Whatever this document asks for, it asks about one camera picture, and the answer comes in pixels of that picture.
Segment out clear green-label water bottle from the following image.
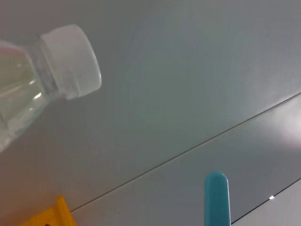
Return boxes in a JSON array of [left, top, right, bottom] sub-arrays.
[[0, 23, 103, 153]]

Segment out yellow plastic bin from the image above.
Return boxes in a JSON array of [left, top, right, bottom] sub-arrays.
[[20, 195, 78, 226]]

